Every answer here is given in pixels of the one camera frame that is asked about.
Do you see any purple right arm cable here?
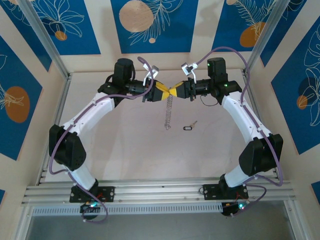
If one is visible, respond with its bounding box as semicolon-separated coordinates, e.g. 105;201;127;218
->
196;46;286;218

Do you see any white slotted cable duct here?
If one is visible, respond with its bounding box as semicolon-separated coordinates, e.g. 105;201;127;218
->
31;201;224;217

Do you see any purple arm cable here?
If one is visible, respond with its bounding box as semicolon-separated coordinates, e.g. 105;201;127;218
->
48;56;154;224
196;46;286;218

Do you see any black controller box with LEDs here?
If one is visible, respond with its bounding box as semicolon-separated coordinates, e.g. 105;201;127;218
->
79;200;101;214
220;200;251;218

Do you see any silver keyring chain strip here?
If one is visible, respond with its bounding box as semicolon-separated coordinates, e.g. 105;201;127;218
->
163;94;175;131

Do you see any thin black cable loop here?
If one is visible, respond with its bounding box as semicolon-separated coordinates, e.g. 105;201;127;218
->
199;95;214;108

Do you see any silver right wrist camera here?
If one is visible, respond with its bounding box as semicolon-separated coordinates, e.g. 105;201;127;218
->
180;62;200;77

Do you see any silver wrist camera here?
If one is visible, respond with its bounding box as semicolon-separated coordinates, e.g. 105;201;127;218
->
142;65;160;86
180;62;200;77

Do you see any aluminium frame post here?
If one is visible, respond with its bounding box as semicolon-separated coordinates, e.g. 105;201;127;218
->
240;0;294;76
19;0;73;81

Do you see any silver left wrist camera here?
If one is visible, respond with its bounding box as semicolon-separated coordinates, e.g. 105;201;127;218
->
142;65;160;86

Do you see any wide aluminium mounting rail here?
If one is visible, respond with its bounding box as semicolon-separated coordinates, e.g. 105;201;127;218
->
21;176;299;207

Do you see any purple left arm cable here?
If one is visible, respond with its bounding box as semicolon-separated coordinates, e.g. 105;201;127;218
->
48;56;154;224

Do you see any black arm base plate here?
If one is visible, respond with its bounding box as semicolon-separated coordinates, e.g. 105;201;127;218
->
69;185;117;204
202;183;250;201

